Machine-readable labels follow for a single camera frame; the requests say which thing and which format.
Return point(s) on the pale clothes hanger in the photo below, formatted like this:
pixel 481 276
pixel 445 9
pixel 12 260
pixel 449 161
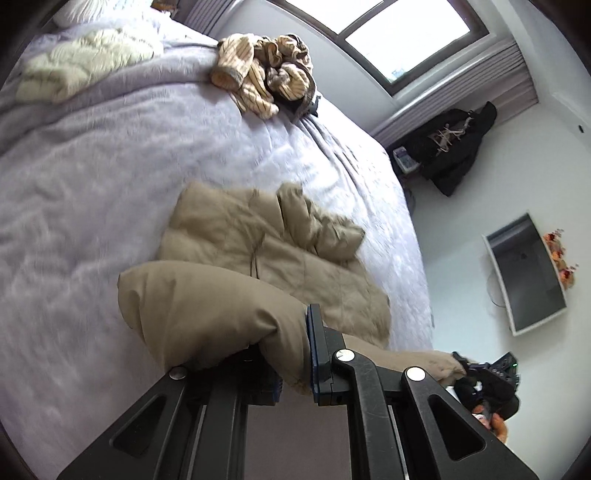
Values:
pixel 450 134

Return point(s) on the cream quilted jacket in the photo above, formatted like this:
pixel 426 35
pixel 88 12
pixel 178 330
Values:
pixel 83 60

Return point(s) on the dark garment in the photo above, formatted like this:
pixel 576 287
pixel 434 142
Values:
pixel 307 106

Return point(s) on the beige striped garment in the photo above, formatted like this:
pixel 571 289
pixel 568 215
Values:
pixel 258 74

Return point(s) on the tan puffer jacket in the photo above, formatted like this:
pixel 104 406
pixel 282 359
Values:
pixel 231 286

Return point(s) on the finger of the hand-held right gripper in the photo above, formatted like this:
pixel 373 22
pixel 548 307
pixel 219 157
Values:
pixel 464 362

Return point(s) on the grey curtain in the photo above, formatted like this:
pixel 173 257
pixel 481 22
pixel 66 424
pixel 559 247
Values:
pixel 461 87
pixel 207 11

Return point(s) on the purple bed blanket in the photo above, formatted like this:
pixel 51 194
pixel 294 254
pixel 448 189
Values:
pixel 115 161

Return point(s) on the orange flower decoration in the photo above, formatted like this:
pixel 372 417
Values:
pixel 561 263

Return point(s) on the round cream pillow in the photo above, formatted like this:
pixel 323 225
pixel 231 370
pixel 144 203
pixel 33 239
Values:
pixel 101 9

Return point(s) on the wall-mounted screen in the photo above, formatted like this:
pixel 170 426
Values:
pixel 526 277

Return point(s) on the person's right forearm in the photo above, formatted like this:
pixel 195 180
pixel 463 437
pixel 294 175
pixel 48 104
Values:
pixel 496 424

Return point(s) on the window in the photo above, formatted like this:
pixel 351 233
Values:
pixel 401 37

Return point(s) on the blue printed bag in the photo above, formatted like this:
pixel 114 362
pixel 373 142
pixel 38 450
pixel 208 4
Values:
pixel 405 160

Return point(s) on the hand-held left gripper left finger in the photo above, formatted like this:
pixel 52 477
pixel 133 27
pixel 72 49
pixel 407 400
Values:
pixel 203 415

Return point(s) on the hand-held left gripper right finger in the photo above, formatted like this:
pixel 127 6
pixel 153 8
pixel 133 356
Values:
pixel 369 415

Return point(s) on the black hanging coat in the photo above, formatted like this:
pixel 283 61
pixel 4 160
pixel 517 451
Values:
pixel 455 161

